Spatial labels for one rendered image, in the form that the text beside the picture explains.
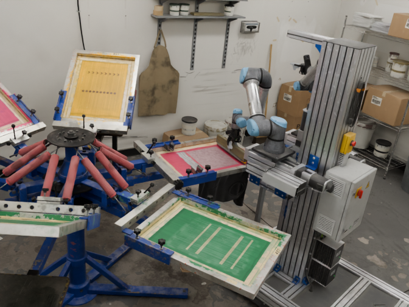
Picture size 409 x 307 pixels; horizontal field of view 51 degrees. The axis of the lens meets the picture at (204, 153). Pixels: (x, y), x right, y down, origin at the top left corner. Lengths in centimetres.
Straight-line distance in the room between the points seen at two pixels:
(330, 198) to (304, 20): 388
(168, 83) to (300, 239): 278
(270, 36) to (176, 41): 145
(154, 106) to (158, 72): 43
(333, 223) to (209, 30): 322
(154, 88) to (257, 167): 249
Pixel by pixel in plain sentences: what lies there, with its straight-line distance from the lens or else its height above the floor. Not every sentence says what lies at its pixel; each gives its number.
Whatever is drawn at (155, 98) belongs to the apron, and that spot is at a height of 76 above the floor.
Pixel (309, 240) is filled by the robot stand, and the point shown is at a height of 62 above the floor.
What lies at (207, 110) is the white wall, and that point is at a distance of 583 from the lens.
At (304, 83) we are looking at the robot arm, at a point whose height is 161.
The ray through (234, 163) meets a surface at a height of 95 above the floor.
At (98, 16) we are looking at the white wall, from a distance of 487.
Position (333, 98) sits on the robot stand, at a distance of 286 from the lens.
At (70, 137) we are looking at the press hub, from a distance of 285.
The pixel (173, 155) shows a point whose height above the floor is 95.
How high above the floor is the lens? 249
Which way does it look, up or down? 26 degrees down
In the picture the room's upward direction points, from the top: 6 degrees clockwise
